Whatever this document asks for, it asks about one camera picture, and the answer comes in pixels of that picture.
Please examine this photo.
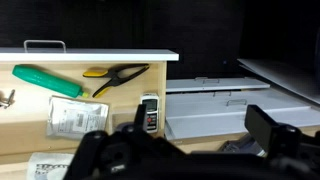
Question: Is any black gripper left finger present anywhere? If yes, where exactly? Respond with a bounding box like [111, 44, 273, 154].
[134, 103, 148, 134]

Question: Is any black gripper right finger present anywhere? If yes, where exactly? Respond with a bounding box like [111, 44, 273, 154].
[244, 104, 281, 153]

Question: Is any white drawer wooden interior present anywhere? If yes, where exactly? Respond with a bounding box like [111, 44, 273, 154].
[0, 39, 180, 180]

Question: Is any silver drawer handle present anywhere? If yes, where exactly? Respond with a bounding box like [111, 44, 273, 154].
[212, 89, 232, 98]
[194, 76, 221, 85]
[23, 39, 67, 54]

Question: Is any white digital gauge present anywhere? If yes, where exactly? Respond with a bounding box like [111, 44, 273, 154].
[139, 92, 160, 134]

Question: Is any dark small object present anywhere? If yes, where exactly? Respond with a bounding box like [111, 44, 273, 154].
[114, 121, 136, 134]

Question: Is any grey sneaker shoe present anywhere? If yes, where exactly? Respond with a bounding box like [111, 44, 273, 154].
[219, 133, 268, 158]

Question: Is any black yellow spring clamp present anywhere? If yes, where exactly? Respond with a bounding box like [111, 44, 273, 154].
[82, 63, 150, 99]

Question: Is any clear bag with paper sheet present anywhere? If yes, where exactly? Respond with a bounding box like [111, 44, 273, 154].
[46, 95, 110, 140]

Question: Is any white cabinet wooden countertop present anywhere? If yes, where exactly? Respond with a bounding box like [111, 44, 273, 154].
[164, 125, 320, 158]

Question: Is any green plastic tube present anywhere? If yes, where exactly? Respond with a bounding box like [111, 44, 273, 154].
[12, 64, 90, 99]

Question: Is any printed paper label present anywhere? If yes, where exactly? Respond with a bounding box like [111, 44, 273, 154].
[26, 152, 76, 180]

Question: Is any small silver metal part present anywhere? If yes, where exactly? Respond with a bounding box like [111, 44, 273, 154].
[0, 88, 16, 110]

